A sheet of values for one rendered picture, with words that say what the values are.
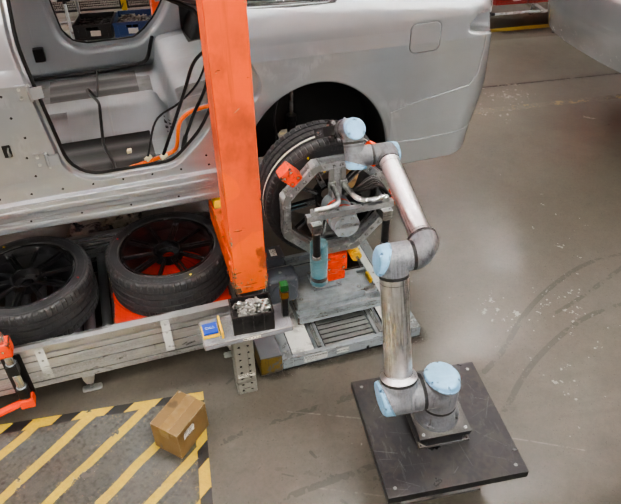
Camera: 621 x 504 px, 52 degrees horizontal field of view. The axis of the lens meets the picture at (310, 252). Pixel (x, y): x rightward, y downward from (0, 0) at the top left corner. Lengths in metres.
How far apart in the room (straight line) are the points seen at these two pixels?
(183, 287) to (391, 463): 1.34
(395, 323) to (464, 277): 1.69
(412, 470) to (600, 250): 2.32
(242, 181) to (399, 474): 1.38
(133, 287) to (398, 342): 1.47
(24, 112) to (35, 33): 1.73
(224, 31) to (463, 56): 1.49
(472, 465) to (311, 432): 0.82
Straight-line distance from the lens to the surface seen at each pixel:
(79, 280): 3.45
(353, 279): 3.65
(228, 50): 2.49
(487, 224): 4.57
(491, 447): 2.92
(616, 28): 4.97
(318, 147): 2.99
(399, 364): 2.55
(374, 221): 3.24
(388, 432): 2.89
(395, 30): 3.30
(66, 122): 4.03
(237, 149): 2.68
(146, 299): 3.38
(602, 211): 4.96
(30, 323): 3.39
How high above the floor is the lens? 2.66
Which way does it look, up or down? 39 degrees down
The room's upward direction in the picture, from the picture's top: 1 degrees counter-clockwise
